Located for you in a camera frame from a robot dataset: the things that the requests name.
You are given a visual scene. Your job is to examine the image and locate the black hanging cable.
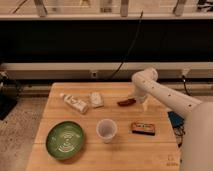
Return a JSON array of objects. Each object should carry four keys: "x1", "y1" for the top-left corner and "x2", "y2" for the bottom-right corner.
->
[{"x1": 107, "y1": 10, "x2": 145, "y2": 81}]

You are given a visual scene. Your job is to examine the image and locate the black equipment at left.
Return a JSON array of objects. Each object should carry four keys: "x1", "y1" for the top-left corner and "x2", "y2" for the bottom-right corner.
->
[{"x1": 0, "y1": 71, "x2": 22, "y2": 120}]

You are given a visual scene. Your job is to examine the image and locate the green ceramic plate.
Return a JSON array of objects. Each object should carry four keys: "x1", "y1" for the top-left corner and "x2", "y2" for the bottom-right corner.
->
[{"x1": 45, "y1": 121, "x2": 85, "y2": 160}]

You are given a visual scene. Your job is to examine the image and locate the small white packet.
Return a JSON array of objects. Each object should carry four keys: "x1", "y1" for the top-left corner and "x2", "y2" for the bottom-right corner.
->
[{"x1": 90, "y1": 92, "x2": 104, "y2": 108}]

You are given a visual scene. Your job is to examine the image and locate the brown and black box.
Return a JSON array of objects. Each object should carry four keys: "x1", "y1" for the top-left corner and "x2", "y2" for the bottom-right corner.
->
[{"x1": 130, "y1": 122, "x2": 155, "y2": 136}]

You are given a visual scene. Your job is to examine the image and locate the white ceramic cup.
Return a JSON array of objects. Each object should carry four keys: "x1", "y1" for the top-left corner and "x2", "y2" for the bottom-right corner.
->
[{"x1": 96, "y1": 119, "x2": 118, "y2": 143}]

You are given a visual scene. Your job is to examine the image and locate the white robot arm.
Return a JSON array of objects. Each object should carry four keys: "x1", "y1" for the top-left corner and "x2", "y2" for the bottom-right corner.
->
[{"x1": 131, "y1": 68, "x2": 213, "y2": 171}]

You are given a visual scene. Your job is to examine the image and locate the black cables on floor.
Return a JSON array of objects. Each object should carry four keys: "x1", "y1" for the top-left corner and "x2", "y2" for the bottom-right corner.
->
[{"x1": 174, "y1": 75, "x2": 193, "y2": 149}]

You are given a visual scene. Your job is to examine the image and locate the white tube with label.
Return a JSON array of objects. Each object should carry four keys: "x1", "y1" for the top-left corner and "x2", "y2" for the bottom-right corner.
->
[{"x1": 60, "y1": 93, "x2": 88, "y2": 114}]

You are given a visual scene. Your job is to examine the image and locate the blue device on floor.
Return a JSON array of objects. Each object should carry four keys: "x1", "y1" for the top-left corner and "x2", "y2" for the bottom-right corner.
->
[{"x1": 168, "y1": 111, "x2": 184, "y2": 128}]

